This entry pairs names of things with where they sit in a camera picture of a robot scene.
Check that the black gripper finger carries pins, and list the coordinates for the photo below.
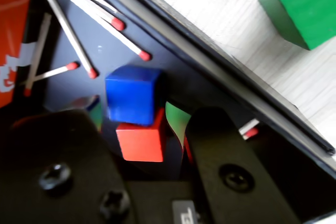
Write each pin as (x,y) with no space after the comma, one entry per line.
(218,142)
(52,155)

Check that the red wooden cube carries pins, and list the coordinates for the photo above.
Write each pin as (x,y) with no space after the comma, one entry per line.
(141,142)

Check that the blue wooden cube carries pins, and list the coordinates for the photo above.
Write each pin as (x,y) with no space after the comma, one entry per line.
(131,95)

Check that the green wooden cube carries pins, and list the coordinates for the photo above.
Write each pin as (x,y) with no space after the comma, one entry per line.
(309,11)

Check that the black box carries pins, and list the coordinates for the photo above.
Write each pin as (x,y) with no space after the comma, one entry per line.
(110,51)

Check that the red matchbox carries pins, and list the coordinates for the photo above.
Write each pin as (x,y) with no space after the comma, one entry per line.
(10,24)

